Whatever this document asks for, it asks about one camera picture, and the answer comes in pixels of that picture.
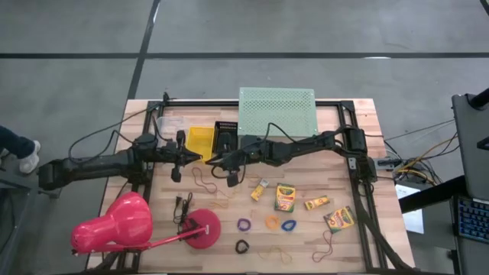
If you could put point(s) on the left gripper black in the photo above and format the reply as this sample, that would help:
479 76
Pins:
173 154

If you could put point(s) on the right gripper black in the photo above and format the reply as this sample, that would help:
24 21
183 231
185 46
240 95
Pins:
235 156

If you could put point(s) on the red rubber band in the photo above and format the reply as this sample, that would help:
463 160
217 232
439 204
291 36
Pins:
331 248
206 184

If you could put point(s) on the small yellow crayon box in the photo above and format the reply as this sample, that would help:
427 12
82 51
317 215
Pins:
316 202
260 189

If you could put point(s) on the large Crayola crayon box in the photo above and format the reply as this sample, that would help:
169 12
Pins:
285 198

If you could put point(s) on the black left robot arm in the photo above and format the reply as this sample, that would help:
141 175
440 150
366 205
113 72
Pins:
95 168

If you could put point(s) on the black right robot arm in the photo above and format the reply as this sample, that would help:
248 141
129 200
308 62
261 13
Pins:
305 147

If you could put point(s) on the red desk lamp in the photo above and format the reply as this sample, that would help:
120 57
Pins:
122 225

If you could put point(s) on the yellow plastic basket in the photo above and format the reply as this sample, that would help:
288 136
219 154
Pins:
200 141

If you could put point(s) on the black plastic basket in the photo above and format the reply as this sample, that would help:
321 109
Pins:
225 124

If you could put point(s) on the clear plastic bin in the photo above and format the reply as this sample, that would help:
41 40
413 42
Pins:
168 124

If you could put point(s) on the green perforated metal shelf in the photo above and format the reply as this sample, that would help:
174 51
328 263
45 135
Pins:
277 112

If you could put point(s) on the medium Crayola crayon box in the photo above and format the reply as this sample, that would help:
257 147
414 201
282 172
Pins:
339 219

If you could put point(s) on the person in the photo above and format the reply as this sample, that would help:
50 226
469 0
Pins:
15 143

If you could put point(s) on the grey metal stand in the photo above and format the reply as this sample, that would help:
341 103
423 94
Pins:
15 184

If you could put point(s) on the white paper sheet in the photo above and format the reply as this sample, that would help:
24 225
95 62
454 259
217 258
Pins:
414 223

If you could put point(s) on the black support beam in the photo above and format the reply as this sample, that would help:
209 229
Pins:
431 195

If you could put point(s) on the grey laptop lit keyboard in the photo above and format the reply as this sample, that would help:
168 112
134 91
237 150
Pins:
470 153

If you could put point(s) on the silver frame bracket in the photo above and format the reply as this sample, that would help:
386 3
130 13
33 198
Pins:
352 164

